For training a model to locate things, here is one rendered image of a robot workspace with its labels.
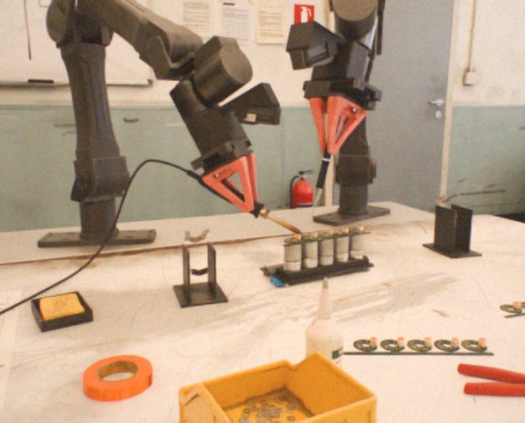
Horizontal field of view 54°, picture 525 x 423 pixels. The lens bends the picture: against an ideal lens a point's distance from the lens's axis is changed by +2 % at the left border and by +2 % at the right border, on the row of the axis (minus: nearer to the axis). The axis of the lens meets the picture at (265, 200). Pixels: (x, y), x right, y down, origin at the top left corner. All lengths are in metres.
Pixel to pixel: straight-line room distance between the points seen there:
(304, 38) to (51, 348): 0.47
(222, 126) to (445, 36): 3.56
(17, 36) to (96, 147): 2.33
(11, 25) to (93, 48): 2.29
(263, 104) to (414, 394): 0.41
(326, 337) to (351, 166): 0.68
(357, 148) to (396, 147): 2.86
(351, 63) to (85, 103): 0.46
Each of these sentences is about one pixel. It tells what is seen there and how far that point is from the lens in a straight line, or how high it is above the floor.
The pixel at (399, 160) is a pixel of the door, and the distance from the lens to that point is 3.97.
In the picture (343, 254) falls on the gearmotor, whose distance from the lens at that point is 0.76.
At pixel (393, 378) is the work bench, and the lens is 0.51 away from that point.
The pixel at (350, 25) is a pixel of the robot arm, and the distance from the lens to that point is 0.71.
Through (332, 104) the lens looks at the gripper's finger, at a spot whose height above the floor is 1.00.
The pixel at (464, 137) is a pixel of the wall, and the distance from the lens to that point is 4.40.
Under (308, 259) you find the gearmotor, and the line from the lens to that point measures 0.73.
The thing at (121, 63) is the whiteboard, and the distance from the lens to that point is 3.23.
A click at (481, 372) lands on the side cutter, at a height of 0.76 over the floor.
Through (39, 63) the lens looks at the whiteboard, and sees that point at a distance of 3.21.
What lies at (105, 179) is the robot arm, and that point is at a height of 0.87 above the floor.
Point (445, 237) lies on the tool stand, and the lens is 0.92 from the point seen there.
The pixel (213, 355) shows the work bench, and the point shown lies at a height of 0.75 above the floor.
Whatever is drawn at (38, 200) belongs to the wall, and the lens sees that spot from 3.28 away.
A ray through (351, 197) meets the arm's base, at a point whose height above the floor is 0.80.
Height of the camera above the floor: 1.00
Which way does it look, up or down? 10 degrees down
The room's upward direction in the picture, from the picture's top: straight up
